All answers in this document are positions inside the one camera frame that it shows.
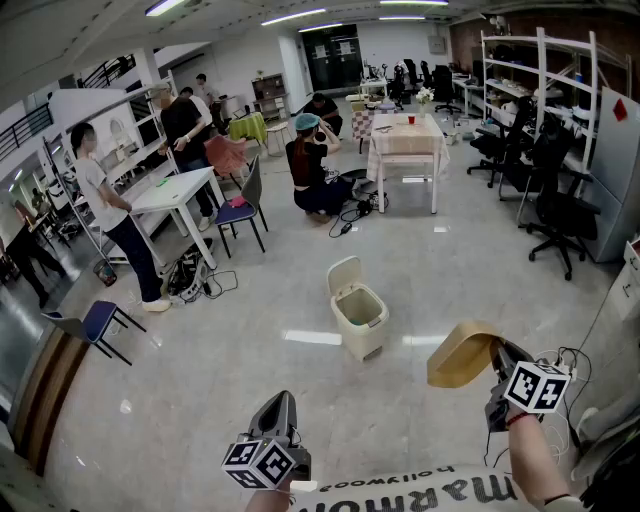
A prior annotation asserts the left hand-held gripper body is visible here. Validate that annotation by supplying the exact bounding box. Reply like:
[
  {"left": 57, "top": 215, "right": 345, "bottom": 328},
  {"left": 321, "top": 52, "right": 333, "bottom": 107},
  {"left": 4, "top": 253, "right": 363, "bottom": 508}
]
[{"left": 222, "top": 432, "right": 312, "bottom": 492}]

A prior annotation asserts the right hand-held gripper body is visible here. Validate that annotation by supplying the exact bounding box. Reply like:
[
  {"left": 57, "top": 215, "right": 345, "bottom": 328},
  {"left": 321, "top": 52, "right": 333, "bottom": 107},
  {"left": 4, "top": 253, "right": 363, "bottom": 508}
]
[{"left": 483, "top": 359, "right": 571, "bottom": 433}]

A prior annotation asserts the tan curved cardboard piece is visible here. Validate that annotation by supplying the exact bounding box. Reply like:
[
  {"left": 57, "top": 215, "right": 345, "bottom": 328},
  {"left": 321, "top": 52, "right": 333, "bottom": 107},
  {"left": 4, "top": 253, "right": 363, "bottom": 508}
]
[{"left": 426, "top": 321, "right": 506, "bottom": 390}]

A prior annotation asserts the cream plastic trash bin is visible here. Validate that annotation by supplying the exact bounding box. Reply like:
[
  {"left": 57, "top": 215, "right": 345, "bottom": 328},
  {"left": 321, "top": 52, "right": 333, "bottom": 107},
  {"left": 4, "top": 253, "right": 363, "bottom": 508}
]
[{"left": 326, "top": 255, "right": 390, "bottom": 363}]

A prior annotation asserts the person's right forearm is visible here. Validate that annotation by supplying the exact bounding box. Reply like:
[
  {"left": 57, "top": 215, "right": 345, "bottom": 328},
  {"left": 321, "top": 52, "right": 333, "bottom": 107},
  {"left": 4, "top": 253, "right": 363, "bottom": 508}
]
[{"left": 507, "top": 412, "right": 576, "bottom": 509}]

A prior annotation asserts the person's left forearm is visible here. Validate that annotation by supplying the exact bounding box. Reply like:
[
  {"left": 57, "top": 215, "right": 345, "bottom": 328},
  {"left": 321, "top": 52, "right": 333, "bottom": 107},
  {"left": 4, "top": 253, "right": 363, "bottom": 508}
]
[{"left": 244, "top": 479, "right": 294, "bottom": 512}]

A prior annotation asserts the white power strip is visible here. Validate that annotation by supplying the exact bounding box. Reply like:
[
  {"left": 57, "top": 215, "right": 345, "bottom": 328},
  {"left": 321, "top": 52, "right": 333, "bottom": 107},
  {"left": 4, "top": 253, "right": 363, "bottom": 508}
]
[{"left": 535, "top": 348, "right": 580, "bottom": 384}]

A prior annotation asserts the white drawer cabinet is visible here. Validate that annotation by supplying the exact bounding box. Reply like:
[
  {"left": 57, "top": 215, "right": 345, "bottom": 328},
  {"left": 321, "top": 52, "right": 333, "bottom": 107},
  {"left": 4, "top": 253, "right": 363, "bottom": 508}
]
[{"left": 589, "top": 239, "right": 640, "bottom": 351}]

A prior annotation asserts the person's white printed shirt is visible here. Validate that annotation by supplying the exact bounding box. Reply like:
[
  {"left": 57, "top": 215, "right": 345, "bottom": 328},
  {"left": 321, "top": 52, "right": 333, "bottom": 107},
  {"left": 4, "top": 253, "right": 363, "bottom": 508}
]
[{"left": 289, "top": 462, "right": 591, "bottom": 512}]

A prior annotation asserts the black office chair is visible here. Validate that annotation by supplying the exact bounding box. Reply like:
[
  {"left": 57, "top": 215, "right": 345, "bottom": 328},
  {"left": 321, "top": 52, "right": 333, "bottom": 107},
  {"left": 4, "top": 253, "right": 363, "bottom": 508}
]
[
  {"left": 498, "top": 112, "right": 556, "bottom": 202},
  {"left": 432, "top": 64, "right": 464, "bottom": 115},
  {"left": 467, "top": 94, "right": 536, "bottom": 189},
  {"left": 527, "top": 112, "right": 601, "bottom": 281}
]

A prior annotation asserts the blue chair with black legs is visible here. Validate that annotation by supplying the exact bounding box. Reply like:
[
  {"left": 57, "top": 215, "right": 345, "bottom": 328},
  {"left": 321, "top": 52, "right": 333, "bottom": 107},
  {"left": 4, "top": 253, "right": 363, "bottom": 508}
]
[{"left": 40, "top": 299, "right": 148, "bottom": 366}]

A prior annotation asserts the grey partition with red sticker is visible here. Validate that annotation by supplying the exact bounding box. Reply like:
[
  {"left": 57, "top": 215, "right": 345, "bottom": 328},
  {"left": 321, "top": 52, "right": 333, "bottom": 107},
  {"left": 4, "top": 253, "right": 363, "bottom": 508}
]
[{"left": 579, "top": 85, "right": 640, "bottom": 264}]

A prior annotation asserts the small mesh waste basket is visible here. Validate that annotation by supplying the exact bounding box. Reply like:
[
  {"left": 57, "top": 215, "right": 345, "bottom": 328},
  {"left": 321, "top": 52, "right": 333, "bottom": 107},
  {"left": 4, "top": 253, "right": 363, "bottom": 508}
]
[{"left": 92, "top": 258, "right": 119, "bottom": 288}]

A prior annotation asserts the wooden plank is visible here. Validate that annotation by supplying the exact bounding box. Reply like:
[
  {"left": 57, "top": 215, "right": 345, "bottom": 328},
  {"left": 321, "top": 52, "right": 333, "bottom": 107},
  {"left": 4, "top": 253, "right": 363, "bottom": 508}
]
[{"left": 14, "top": 327, "right": 89, "bottom": 476}]

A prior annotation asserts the grey chair with blue seat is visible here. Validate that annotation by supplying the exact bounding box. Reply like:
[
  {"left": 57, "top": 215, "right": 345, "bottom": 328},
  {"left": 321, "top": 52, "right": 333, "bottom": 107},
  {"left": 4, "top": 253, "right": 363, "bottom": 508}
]
[{"left": 214, "top": 153, "right": 270, "bottom": 260}]

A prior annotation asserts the table with pink cloth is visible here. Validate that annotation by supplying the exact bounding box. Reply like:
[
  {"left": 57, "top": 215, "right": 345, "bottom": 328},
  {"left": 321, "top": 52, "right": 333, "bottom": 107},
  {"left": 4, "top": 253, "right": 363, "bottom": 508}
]
[{"left": 366, "top": 113, "right": 451, "bottom": 215}]

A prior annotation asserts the white table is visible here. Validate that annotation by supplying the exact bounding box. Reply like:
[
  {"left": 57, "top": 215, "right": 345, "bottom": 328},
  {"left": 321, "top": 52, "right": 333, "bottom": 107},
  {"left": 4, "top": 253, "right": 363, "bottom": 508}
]
[{"left": 127, "top": 165, "right": 221, "bottom": 271}]

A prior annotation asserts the pink chair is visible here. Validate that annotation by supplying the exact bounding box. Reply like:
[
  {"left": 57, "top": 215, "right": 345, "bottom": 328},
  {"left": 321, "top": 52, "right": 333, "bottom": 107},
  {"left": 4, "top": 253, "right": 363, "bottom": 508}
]
[{"left": 204, "top": 134, "right": 249, "bottom": 176}]

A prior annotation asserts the vase with white flowers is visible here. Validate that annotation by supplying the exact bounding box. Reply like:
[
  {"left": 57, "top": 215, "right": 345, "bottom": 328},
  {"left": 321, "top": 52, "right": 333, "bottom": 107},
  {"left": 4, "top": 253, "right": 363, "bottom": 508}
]
[{"left": 415, "top": 87, "right": 435, "bottom": 120}]

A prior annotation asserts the table with checked cloth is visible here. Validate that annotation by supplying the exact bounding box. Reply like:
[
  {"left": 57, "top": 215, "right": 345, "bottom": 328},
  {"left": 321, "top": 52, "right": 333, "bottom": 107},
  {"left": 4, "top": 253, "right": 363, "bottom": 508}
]
[{"left": 351, "top": 102, "right": 396, "bottom": 151}]

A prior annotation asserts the white slatted chair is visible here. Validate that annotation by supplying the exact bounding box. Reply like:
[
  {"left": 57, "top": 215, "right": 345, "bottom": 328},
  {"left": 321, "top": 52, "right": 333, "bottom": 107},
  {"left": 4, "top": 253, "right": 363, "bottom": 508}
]
[{"left": 264, "top": 121, "right": 296, "bottom": 159}]

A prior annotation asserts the table with green cloth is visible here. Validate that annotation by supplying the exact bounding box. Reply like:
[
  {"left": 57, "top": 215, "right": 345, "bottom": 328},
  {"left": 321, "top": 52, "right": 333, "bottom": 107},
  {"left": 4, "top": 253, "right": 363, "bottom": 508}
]
[{"left": 228, "top": 112, "right": 269, "bottom": 146}]

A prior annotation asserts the white shelving rack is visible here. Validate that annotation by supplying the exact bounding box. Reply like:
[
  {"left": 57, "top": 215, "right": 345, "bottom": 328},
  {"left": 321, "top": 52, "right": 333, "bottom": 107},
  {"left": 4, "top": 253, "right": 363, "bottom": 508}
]
[{"left": 480, "top": 27, "right": 634, "bottom": 176}]

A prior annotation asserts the long white shelf unit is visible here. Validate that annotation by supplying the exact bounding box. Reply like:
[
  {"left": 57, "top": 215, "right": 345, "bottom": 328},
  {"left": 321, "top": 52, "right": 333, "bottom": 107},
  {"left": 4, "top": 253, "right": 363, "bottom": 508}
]
[{"left": 42, "top": 69, "right": 181, "bottom": 266}]

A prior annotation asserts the wooden shelf unit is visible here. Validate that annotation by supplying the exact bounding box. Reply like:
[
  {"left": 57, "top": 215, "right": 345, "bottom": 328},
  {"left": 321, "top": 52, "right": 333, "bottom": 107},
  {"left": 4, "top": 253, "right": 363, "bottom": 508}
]
[{"left": 251, "top": 72, "right": 290, "bottom": 121}]

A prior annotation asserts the black double door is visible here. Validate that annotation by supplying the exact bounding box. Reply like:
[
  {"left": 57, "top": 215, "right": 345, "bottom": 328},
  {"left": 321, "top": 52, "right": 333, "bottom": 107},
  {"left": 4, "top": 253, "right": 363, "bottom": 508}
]
[{"left": 298, "top": 23, "right": 364, "bottom": 94}]

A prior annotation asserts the black mezzanine railing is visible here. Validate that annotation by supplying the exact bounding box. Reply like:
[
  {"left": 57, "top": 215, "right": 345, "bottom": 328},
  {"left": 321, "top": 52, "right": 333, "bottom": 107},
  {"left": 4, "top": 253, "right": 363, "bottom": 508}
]
[{"left": 0, "top": 102, "right": 54, "bottom": 161}]

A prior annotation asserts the pile of cables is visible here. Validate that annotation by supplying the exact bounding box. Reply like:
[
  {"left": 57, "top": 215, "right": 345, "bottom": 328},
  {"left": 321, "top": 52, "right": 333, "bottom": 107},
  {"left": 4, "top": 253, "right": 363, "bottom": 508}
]
[{"left": 164, "top": 239, "right": 239, "bottom": 304}]

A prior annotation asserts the black cable with adapter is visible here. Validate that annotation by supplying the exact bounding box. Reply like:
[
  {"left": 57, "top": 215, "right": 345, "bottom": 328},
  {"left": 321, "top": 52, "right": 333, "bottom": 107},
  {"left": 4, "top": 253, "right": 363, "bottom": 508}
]
[{"left": 328, "top": 192, "right": 389, "bottom": 239}]

